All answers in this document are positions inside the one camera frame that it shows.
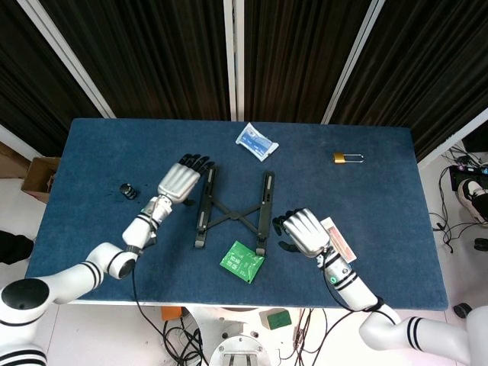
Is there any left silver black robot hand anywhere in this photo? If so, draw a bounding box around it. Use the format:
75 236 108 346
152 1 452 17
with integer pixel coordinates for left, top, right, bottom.
157 153 217 207

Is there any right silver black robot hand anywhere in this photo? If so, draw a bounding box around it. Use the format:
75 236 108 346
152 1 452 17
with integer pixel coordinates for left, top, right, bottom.
272 207 331 260

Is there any black folding stand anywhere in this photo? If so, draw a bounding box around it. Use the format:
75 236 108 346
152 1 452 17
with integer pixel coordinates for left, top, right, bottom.
193 164 278 257

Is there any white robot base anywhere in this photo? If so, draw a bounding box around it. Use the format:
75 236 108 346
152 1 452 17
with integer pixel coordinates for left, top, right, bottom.
208 304 274 366

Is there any postcard with blue red picture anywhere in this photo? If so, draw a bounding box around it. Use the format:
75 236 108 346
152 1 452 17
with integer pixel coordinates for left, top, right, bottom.
319 216 358 264

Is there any blue table cloth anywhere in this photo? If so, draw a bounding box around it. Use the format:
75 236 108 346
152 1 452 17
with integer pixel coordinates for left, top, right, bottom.
24 117 450 312

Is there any green tea sachet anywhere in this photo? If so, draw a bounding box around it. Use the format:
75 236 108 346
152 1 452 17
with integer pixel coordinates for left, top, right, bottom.
219 240 266 285

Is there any brass padlock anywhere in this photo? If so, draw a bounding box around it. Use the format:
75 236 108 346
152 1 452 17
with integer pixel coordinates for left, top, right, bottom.
332 151 365 166

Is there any blue white plastic packet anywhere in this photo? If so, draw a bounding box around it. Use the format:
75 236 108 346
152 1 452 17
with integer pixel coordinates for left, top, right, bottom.
234 121 280 163

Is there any green topped box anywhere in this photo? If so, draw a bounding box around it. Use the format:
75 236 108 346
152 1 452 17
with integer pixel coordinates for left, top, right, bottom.
258 308 293 331

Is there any dark pleated curtain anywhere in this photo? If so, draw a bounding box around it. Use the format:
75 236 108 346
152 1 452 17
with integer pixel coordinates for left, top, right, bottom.
0 0 488 163

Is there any orange block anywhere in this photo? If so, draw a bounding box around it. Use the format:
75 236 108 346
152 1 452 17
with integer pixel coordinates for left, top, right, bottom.
160 306 185 322

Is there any brown cardboard box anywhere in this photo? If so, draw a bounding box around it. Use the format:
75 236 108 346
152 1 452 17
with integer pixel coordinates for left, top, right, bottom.
21 156 61 204

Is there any black electronic device with plugs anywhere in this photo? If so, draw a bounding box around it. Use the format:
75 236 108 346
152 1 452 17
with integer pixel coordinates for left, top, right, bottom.
448 162 488 191

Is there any black white shoe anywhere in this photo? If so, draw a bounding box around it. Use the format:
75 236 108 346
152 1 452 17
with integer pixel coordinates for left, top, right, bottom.
457 178 488 224

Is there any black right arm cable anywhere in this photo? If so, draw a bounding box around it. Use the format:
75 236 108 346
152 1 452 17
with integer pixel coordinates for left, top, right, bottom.
319 258 384 314

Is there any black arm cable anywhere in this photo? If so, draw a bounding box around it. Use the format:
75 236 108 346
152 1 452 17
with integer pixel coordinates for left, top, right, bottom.
130 258 169 336
319 258 384 314

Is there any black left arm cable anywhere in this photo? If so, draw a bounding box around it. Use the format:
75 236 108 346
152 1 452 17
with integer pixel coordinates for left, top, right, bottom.
130 258 169 336

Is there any white frame post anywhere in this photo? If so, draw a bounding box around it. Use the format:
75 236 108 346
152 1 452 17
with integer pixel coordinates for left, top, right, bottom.
17 0 116 119
416 108 488 169
321 0 387 124
223 0 246 122

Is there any thin black cable tangle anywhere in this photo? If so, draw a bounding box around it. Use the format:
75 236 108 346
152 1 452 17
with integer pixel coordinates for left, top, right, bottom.
429 144 488 253

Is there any black floor cable tangle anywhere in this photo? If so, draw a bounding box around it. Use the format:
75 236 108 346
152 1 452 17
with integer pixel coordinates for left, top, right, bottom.
162 319 210 366

